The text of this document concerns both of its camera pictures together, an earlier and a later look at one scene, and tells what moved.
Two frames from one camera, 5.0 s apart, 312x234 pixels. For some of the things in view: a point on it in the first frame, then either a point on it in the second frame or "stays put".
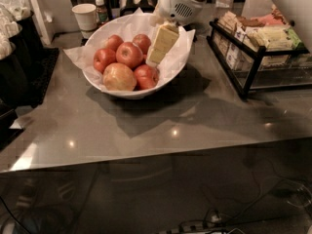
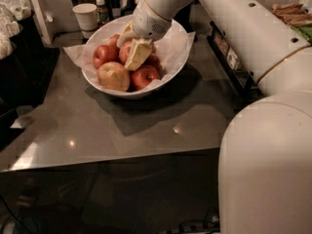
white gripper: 173,6 -> 147,21
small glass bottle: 101,10 stays put
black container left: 21,71 stays put
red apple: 129,54 stays put
